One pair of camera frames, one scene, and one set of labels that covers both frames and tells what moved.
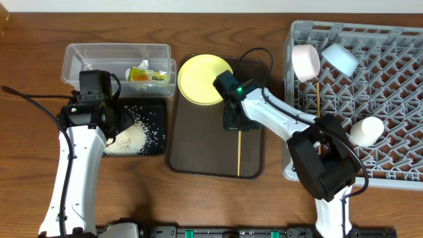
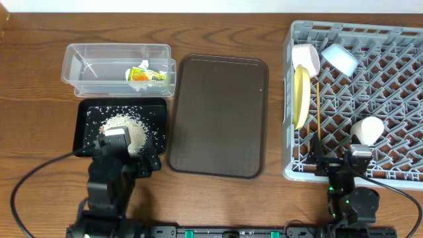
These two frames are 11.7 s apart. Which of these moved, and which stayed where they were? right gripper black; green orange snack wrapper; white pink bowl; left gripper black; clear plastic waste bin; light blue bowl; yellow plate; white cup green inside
Moved: right gripper black; left gripper black; yellow plate
Stayed: green orange snack wrapper; clear plastic waste bin; light blue bowl; white pink bowl; white cup green inside
